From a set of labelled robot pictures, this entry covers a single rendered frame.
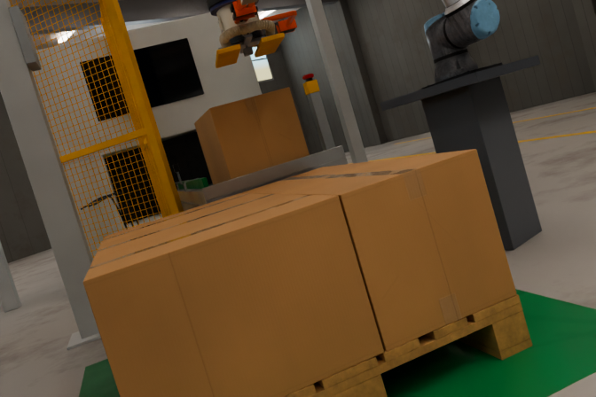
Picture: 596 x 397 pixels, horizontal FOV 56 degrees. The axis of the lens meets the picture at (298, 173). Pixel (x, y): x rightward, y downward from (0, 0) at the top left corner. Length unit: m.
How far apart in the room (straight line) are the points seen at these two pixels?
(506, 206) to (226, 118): 1.29
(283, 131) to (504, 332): 1.49
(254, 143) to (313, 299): 1.41
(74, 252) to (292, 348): 2.04
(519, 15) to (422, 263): 10.43
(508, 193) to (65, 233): 2.20
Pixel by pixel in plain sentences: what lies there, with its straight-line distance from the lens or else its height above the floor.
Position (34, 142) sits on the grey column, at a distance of 3.25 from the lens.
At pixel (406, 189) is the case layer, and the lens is 1.42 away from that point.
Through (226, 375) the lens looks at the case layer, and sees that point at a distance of 1.34.
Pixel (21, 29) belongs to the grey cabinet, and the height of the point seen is 1.65.
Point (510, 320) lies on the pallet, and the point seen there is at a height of 0.09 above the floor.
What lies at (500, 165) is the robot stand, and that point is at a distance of 2.52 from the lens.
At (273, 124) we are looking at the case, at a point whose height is 0.80.
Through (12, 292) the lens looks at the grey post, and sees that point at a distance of 5.49.
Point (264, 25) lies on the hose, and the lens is 2.40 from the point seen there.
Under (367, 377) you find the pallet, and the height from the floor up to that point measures 0.11.
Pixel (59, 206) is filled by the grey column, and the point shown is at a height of 0.71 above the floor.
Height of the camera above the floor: 0.70
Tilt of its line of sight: 3 degrees down
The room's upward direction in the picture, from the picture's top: 17 degrees counter-clockwise
